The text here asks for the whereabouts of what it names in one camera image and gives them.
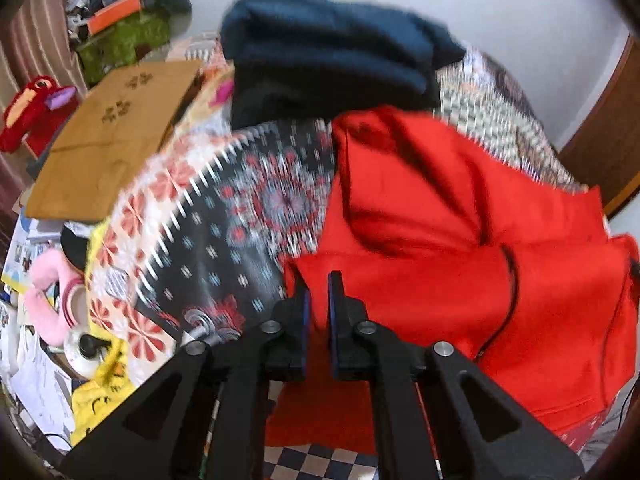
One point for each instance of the brown wooden door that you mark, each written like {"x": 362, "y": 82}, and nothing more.
{"x": 605, "y": 135}

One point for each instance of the pink plush toy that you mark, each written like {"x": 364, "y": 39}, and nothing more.
{"x": 47, "y": 285}

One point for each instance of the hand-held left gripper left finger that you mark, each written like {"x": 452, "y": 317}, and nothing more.
{"x": 303, "y": 320}

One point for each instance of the scattered papers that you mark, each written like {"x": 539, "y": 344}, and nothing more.
{"x": 35, "y": 385}

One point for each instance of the dark blue folded clothes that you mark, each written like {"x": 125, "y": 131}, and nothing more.
{"x": 325, "y": 50}

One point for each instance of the striped brown curtain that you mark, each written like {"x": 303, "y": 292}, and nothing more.
{"x": 40, "y": 35}

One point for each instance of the red zip jacket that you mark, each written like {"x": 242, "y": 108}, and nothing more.
{"x": 425, "y": 260}

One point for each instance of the red plush toy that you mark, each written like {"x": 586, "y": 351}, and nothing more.
{"x": 25, "y": 110}

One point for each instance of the green patterned cloth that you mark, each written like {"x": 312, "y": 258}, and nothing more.
{"x": 120, "y": 47}

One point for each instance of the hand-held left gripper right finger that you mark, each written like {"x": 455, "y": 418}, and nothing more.
{"x": 334, "y": 330}

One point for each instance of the wooden lap table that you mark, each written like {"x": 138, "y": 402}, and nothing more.
{"x": 110, "y": 140}

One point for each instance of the dark grey cushion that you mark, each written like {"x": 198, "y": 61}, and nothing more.
{"x": 165, "y": 0}

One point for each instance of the patchwork printed blanket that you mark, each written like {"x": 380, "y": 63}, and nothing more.
{"x": 225, "y": 220}

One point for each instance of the yellow printed cloth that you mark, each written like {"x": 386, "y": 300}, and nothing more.
{"x": 107, "y": 390}

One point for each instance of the orange box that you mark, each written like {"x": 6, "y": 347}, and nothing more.
{"x": 115, "y": 12}

